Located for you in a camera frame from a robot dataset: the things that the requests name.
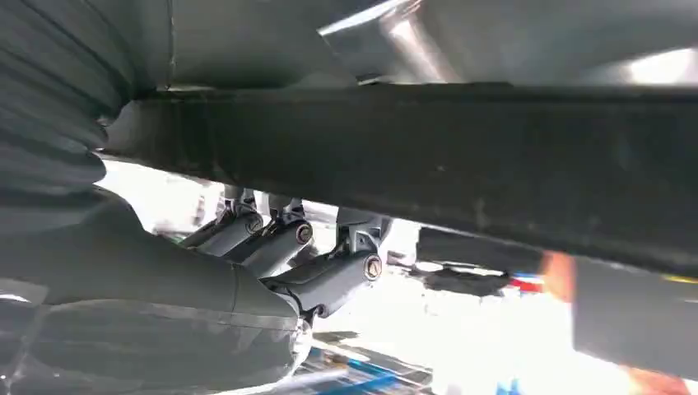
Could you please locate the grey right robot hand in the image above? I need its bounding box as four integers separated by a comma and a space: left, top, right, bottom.
0, 0, 395, 395

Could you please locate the blue crate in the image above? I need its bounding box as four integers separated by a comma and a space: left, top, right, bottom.
294, 331, 437, 395

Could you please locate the ribbed grey right arm sleeve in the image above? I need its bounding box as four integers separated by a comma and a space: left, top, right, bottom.
0, 0, 177, 241

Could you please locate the flat dark object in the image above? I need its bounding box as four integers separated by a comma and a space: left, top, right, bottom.
415, 225, 547, 300

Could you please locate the dark box with orange edges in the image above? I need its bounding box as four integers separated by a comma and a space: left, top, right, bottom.
538, 250, 698, 395

